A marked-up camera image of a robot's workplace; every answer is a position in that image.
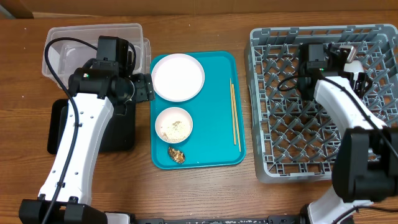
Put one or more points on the white round plate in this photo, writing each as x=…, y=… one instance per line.
x=178, y=77

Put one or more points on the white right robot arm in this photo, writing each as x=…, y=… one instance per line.
x=365, y=168

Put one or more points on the grey dishwasher rack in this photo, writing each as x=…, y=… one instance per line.
x=295, y=140

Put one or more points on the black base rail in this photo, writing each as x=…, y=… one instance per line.
x=248, y=219

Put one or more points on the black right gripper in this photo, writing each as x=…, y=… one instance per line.
x=360, y=83

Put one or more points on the black waste tray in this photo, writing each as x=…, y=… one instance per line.
x=118, y=136

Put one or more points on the clear plastic bin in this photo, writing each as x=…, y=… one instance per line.
x=65, y=56

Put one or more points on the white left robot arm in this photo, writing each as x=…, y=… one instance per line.
x=104, y=87

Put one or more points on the teal plastic tray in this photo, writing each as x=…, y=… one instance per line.
x=211, y=141

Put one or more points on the wooden chopstick right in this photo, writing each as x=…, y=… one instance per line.
x=236, y=117

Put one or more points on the gold crumpled wrapper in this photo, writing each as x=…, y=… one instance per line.
x=176, y=155

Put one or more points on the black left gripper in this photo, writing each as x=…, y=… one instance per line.
x=145, y=90

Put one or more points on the pink bowl with rice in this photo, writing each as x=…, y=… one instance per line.
x=173, y=125

